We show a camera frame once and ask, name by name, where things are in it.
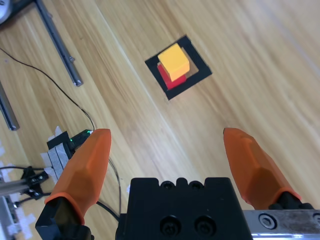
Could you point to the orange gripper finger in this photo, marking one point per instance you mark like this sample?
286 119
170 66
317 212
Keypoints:
85 172
257 170

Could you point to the red wooden block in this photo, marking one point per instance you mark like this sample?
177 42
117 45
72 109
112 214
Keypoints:
172 83

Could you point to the yellow wooden block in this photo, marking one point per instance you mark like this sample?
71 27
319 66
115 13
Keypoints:
173 62

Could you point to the grey tape strips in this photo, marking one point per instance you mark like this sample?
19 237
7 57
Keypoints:
56 162

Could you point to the white tape piece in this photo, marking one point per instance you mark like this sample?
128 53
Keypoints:
57 131
23 220

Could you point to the aluminium profile bar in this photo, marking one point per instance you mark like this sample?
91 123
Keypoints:
10 186
6 212

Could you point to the black tape square outline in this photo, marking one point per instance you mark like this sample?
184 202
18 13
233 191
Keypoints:
197 58

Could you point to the silver round disc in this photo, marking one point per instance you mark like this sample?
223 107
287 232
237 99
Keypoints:
3 10

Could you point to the black camera with green light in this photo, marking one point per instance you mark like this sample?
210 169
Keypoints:
58 141

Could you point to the black clamp bracket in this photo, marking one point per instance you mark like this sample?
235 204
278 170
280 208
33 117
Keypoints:
35 178

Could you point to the silver aluminium rail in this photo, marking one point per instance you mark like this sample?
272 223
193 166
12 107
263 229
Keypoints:
8 112
60 45

